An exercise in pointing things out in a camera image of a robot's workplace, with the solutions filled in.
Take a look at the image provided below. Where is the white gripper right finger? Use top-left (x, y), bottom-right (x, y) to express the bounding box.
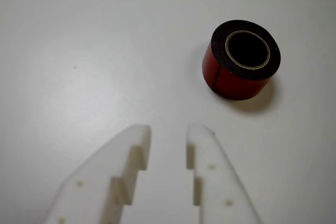
top-left (185, 122), bottom-right (264, 224)

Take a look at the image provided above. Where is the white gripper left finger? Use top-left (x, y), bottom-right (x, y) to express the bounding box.
top-left (43, 124), bottom-right (152, 224)

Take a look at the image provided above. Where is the red tape roll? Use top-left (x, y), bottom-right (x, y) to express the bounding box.
top-left (202, 19), bottom-right (281, 101)

